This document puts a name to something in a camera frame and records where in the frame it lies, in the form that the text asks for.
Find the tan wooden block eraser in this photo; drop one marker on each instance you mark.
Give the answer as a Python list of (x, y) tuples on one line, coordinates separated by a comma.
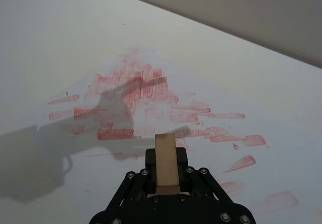
[(165, 158)]

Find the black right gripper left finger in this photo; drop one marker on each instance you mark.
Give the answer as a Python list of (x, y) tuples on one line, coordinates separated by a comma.
[(150, 163)]

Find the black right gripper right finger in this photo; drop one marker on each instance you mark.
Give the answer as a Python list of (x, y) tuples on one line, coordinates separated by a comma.
[(182, 163)]

